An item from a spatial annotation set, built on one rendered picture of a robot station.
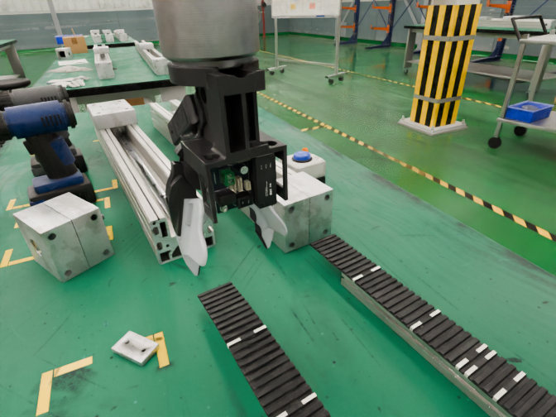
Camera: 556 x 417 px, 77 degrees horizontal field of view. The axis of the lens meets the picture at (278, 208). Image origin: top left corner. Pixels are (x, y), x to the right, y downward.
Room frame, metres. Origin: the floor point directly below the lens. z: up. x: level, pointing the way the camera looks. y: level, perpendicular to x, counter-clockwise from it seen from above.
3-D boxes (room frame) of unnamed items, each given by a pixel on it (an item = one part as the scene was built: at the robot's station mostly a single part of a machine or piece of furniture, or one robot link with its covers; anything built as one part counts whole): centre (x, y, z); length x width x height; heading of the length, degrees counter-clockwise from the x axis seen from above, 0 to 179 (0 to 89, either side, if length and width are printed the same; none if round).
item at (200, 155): (0.29, 0.04, 1.05); 0.09 x 0.08 x 0.12; 30
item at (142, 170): (0.83, 0.36, 0.82); 0.80 x 0.10 x 0.09; 30
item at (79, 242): (0.49, 0.35, 0.83); 0.11 x 0.10 x 0.10; 143
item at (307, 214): (0.54, -0.04, 0.83); 0.12 x 0.09 x 0.10; 120
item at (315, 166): (0.74, -0.05, 0.81); 0.10 x 0.08 x 0.06; 120
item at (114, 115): (1.04, 0.48, 0.87); 0.16 x 0.11 x 0.07; 30
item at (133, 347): (0.29, 0.18, 0.78); 0.05 x 0.03 x 0.01; 63
